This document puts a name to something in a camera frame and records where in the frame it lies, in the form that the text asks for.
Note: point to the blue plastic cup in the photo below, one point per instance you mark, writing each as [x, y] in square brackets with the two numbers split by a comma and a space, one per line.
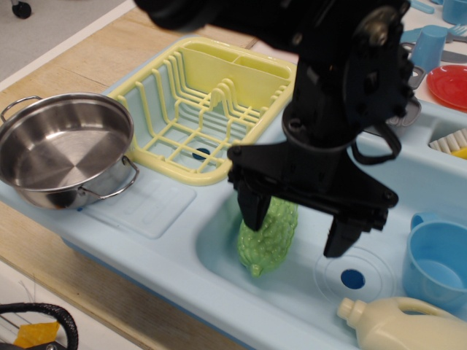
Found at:
[428, 48]

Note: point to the yellow dish rack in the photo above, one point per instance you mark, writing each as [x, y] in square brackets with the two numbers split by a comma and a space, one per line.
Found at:
[198, 98]

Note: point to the cream detergent bottle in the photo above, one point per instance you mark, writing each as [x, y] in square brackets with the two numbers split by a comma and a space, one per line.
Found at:
[402, 323]

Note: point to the light blue toy sink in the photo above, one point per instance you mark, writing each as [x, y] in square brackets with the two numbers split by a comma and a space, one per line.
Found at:
[179, 241]

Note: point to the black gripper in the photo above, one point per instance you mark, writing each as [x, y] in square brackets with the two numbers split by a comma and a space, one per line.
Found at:
[326, 179]

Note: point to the black caster wheel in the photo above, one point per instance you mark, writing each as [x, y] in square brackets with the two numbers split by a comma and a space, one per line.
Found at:
[21, 9]

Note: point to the blue plastic mug in sink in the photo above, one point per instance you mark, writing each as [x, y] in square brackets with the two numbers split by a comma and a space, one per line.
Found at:
[434, 267]

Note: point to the white scrub brush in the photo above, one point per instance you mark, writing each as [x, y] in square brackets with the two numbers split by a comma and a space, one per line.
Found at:
[452, 144]

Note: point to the stainless steel pot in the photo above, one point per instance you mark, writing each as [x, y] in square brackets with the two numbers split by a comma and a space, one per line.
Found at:
[68, 150]

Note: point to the blue cup top right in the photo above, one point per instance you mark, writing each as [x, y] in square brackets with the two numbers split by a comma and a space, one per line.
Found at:
[454, 11]

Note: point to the yellow tape piece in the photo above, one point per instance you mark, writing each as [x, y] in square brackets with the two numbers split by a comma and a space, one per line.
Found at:
[30, 335]

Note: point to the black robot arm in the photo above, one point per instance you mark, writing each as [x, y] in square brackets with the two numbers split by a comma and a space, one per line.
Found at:
[352, 76]

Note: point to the green toy squash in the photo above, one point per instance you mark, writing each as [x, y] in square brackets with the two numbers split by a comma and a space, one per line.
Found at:
[264, 250]

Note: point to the red plastic plate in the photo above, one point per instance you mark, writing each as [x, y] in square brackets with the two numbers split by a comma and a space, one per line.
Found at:
[448, 84]

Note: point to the grey toy faucet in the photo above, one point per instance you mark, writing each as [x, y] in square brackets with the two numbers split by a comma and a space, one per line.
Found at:
[413, 108]

